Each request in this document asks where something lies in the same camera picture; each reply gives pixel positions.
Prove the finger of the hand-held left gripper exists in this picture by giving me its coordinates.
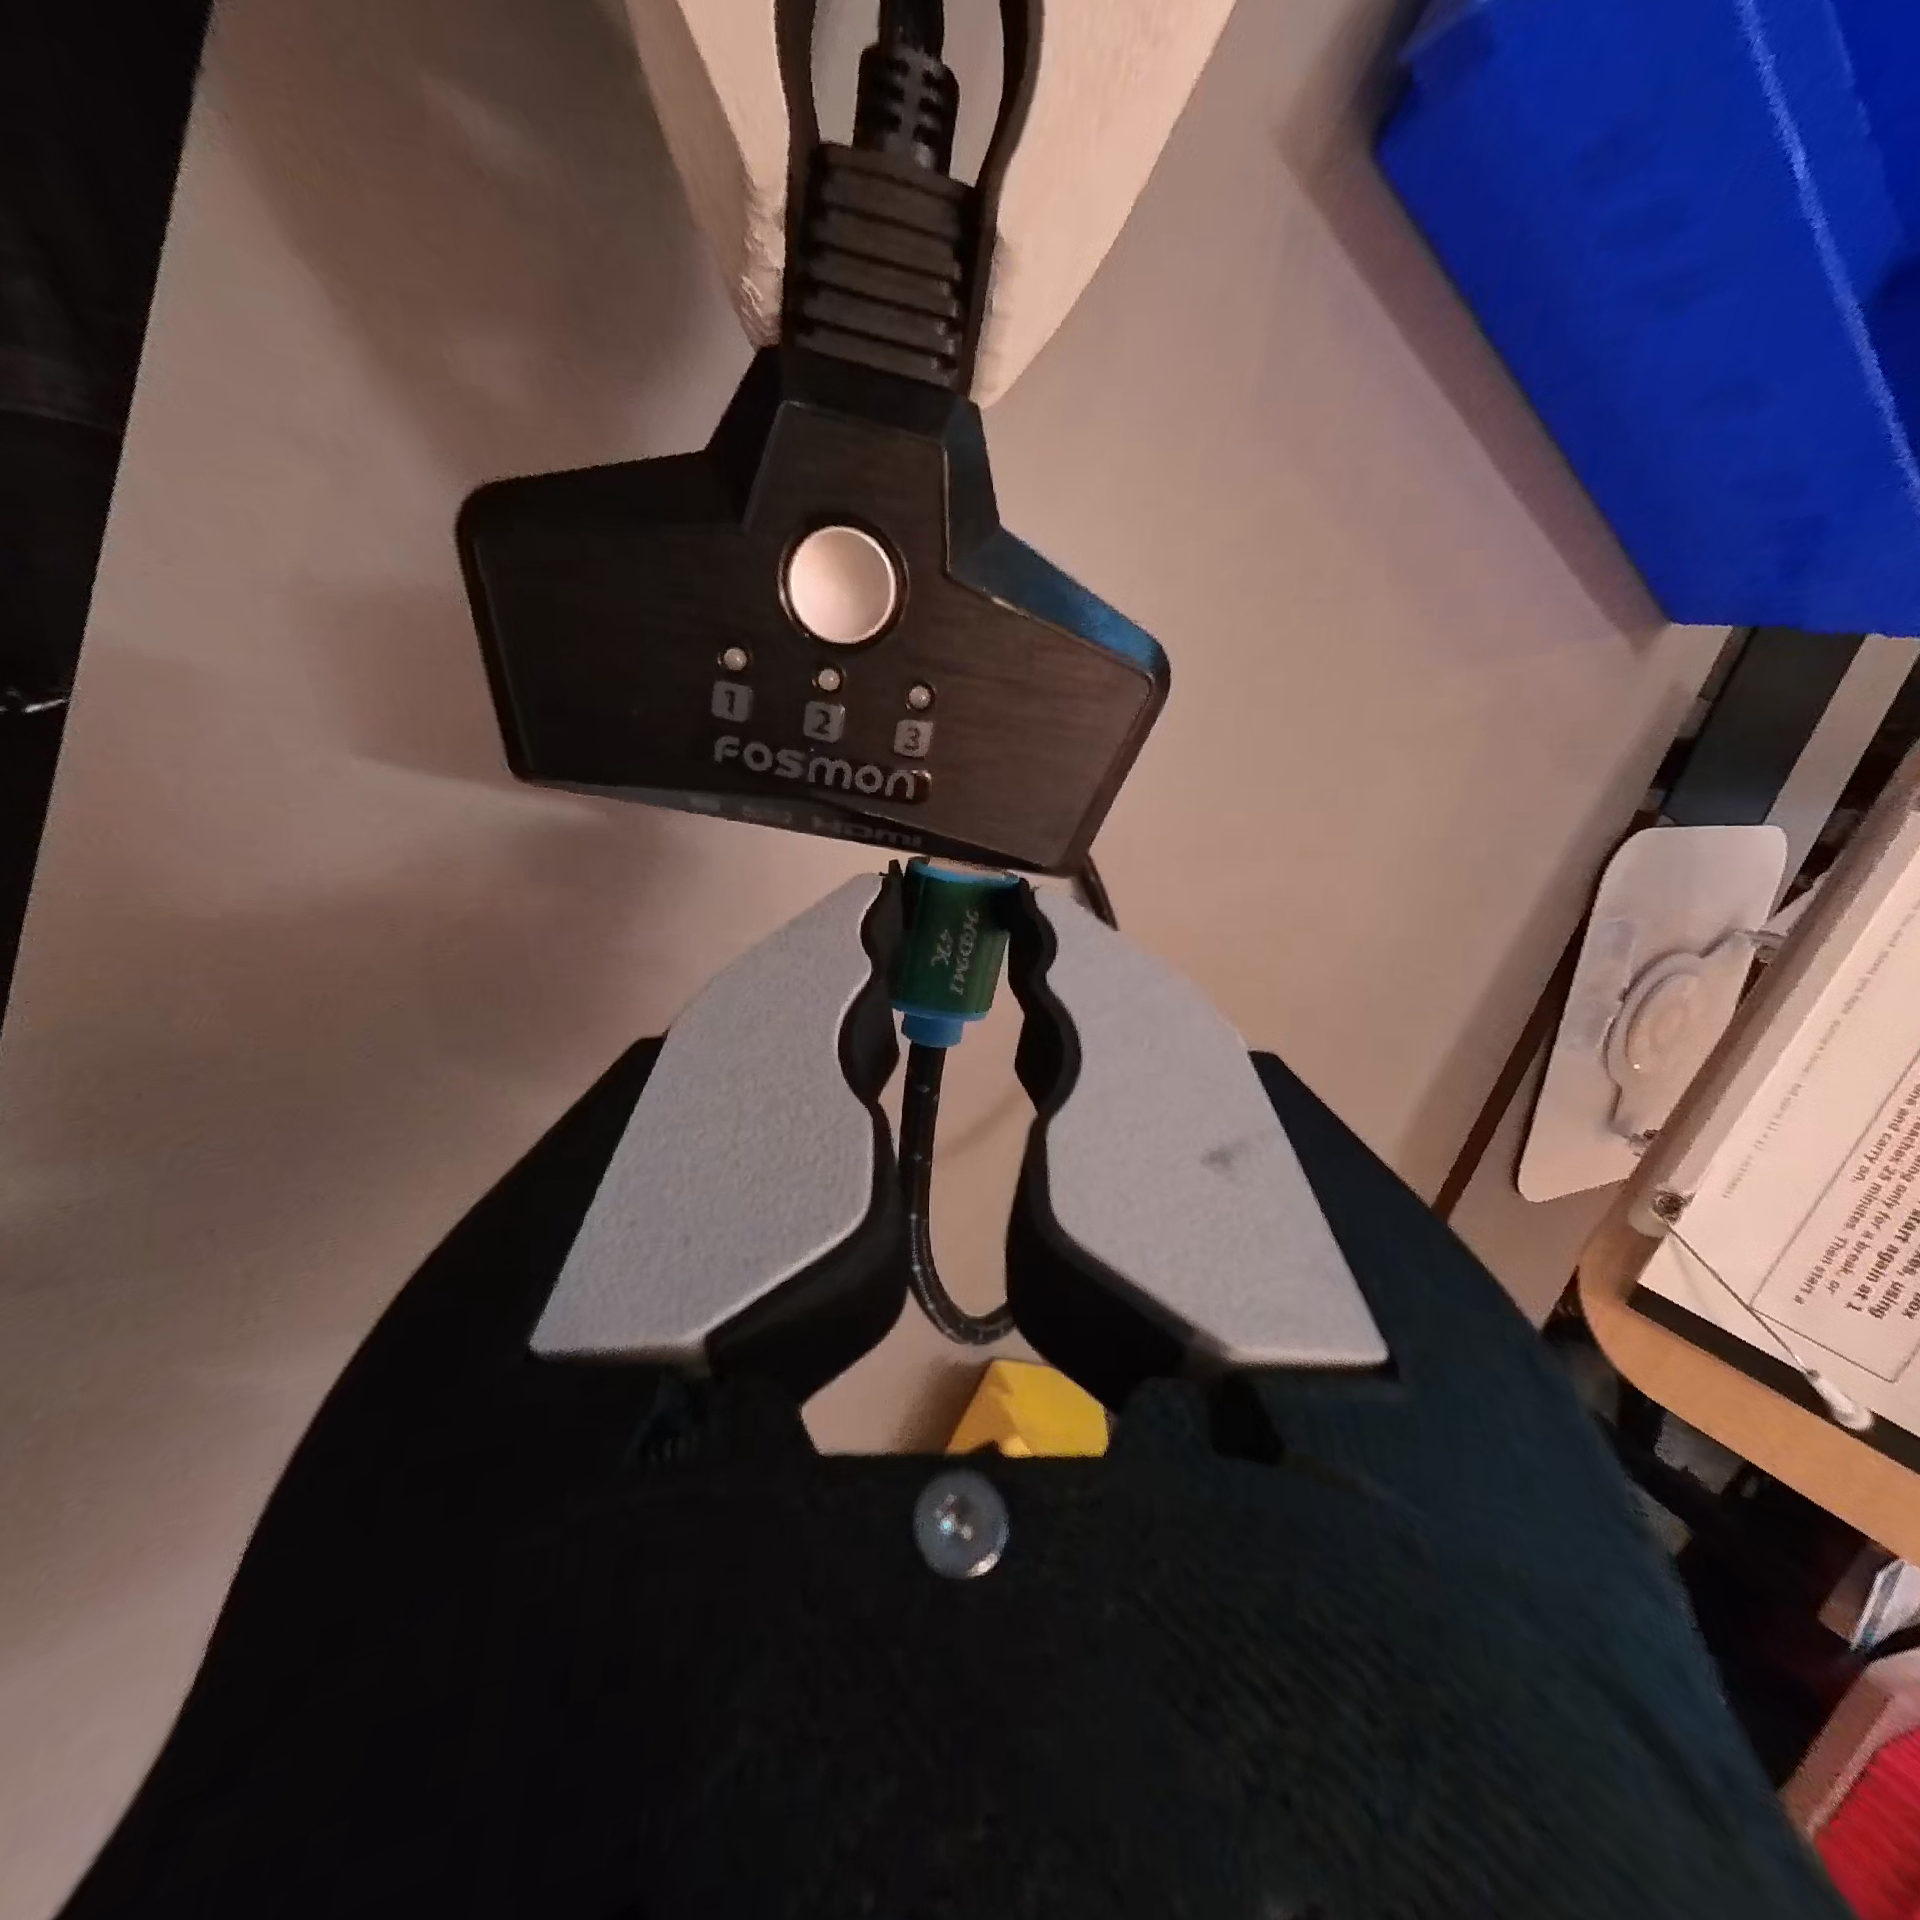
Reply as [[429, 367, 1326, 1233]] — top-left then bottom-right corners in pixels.
[[968, 0, 1244, 408], [660, 0, 864, 353]]

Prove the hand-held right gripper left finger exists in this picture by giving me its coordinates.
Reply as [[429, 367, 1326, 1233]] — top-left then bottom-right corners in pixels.
[[528, 878, 917, 1368]]

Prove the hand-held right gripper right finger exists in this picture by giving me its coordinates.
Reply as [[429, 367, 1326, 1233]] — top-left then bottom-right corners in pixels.
[[1008, 886, 1392, 1423]]

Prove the yellow storage bin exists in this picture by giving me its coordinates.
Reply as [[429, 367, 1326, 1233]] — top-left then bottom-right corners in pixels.
[[944, 1361, 1115, 1461]]

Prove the green-plug braided HDMI cable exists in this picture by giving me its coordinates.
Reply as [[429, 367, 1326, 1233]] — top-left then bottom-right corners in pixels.
[[878, 857, 1040, 1353]]

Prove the black HDMI switch with cable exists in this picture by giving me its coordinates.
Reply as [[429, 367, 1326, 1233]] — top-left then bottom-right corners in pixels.
[[458, 0, 1172, 874]]

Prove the grey desk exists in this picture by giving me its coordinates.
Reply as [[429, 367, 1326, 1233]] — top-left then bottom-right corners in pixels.
[[0, 0, 1757, 1920]]

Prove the blue storage bin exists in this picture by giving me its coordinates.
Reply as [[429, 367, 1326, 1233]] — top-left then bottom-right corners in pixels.
[[1372, 0, 1920, 639]]

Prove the instruction sign on wooden board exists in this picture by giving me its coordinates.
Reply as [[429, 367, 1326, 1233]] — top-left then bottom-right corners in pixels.
[[1576, 779, 1920, 1530]]

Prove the red object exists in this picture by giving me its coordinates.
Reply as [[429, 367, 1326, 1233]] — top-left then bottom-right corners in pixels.
[[1809, 1726, 1920, 1920]]

